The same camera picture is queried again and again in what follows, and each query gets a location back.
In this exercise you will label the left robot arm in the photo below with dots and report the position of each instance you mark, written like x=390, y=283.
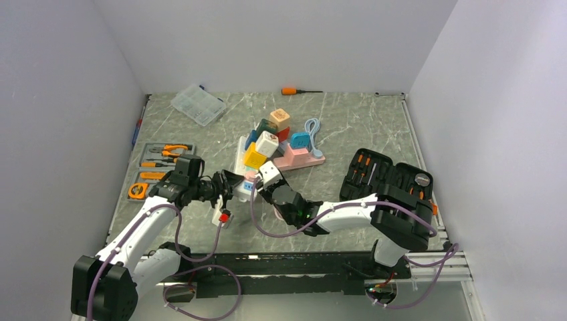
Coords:
x=108, y=285

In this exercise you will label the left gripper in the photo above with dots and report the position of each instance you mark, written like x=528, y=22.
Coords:
x=225, y=188

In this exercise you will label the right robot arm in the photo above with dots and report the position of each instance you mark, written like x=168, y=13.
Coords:
x=403, y=221

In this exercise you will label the blue cube socket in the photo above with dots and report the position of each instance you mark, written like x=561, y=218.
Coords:
x=252, y=137

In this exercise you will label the light blue power strip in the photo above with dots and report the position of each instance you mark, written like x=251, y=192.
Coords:
x=311, y=126

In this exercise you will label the red cube socket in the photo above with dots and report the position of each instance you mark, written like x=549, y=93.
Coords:
x=283, y=134

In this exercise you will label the pink power strip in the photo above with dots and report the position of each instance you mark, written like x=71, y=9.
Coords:
x=291, y=159

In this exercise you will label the grey tool tray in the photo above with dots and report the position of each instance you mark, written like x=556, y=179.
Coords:
x=156, y=160

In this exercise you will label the light blue plug adapter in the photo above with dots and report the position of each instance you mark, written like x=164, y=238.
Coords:
x=300, y=140

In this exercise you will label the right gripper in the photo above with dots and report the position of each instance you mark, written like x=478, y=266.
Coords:
x=267, y=191

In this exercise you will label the blue red pen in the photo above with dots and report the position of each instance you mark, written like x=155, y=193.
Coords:
x=137, y=127

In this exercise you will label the black tool case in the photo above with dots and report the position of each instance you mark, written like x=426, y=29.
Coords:
x=369, y=169

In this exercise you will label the clear plastic organizer box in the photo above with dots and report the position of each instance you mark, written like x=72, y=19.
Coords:
x=198, y=105

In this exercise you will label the dark green cube socket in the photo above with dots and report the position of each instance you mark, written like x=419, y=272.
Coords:
x=266, y=125

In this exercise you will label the white power strip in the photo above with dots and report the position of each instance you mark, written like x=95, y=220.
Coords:
x=242, y=192

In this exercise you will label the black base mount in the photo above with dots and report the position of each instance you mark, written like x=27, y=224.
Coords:
x=347, y=272

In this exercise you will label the white cube socket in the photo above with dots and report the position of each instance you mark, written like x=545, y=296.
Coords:
x=266, y=144

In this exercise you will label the orange handled screwdriver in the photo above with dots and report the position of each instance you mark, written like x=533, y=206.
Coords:
x=295, y=91

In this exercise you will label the yellow cube socket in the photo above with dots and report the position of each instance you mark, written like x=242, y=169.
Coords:
x=252, y=158

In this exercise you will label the beige cube socket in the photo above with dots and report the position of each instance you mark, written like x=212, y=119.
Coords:
x=280, y=118

